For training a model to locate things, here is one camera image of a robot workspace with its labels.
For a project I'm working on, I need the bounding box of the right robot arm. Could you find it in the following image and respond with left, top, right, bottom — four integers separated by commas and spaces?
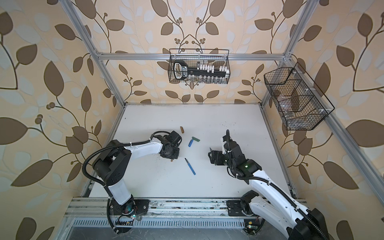
208, 131, 330, 240

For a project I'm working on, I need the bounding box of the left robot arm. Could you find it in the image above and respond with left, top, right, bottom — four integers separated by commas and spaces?
82, 131, 182, 235

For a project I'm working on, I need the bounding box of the blue pen cap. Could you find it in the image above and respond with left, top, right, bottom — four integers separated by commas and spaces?
188, 139, 194, 147

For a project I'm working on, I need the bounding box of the blue pen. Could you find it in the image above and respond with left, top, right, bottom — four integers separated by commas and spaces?
185, 158, 196, 176

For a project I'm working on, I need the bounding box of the black tool in basket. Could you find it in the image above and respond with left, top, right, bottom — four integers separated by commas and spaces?
171, 60, 231, 80

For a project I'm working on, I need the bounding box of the right wire basket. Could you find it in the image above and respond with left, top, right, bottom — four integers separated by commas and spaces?
264, 63, 335, 131

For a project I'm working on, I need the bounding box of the wire basket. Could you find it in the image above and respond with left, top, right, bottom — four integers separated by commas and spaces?
264, 63, 335, 131
168, 48, 231, 85

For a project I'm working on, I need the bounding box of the back wire basket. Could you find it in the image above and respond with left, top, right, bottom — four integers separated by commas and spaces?
168, 48, 231, 85

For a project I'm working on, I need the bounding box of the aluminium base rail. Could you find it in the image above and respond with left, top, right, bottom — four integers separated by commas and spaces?
64, 197, 313, 229

